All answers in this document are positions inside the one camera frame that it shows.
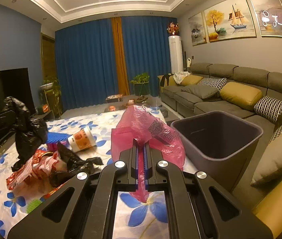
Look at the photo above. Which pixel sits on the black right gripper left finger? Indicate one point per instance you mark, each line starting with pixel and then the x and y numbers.
pixel 102 194

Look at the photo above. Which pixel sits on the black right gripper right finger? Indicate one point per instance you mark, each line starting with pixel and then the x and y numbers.
pixel 161 175

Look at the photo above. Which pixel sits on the pink plastic bag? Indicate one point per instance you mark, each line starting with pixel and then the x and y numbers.
pixel 140 126

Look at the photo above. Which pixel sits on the large black plastic bag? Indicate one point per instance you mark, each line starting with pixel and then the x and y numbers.
pixel 30 133

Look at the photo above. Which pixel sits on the small black plastic bag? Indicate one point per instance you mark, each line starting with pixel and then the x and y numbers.
pixel 75 165

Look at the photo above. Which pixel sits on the dark grey trash bin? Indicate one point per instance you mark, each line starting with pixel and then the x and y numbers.
pixel 220 144

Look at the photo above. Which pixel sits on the orange white paper cup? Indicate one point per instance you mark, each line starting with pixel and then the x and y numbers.
pixel 81 140

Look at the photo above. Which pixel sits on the floral white blue tablecloth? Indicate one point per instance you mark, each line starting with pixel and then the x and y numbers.
pixel 133 219

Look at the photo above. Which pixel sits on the blue bristle brush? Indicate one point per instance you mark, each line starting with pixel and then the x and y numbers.
pixel 54 137

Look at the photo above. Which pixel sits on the red white plastic bag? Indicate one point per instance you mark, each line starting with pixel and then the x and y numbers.
pixel 39 166

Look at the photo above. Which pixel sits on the potted green plant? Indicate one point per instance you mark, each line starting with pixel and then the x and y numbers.
pixel 141 84

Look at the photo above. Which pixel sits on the grey flat cushion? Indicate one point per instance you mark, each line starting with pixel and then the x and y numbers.
pixel 201 91

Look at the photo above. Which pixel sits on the orange curtain strip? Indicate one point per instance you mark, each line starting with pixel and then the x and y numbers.
pixel 123 84

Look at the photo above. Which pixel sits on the far mustard cushion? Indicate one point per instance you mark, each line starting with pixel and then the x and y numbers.
pixel 191 80

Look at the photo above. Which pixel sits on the far patterned cushion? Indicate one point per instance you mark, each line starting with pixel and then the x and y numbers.
pixel 217 83

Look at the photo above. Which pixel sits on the blue curtain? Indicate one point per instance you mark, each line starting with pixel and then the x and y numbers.
pixel 86 63

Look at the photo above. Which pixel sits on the plant on wooden stand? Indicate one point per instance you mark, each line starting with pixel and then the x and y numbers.
pixel 50 92

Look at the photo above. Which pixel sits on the mustard yellow cushion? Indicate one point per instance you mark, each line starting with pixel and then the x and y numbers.
pixel 241 95

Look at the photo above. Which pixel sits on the beige grey cushion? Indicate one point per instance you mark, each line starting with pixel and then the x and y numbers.
pixel 270 166

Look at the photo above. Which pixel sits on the black white patterned cushion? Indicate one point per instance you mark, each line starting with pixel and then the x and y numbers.
pixel 269 108

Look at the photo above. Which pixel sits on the grey sectional sofa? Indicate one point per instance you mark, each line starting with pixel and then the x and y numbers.
pixel 265 201

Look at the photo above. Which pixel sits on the white standing air conditioner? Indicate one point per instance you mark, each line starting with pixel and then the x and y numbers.
pixel 176 55

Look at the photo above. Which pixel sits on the red flower decoration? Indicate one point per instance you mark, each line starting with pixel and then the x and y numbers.
pixel 173 29

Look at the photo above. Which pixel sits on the black television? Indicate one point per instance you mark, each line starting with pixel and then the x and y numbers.
pixel 15 83

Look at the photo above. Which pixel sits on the left landscape painting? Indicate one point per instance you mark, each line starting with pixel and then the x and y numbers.
pixel 197 28

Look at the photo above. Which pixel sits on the sailboat tree painting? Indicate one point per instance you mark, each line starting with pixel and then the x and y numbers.
pixel 229 19

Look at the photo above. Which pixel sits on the right abstract painting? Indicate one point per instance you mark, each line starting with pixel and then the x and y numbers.
pixel 269 17

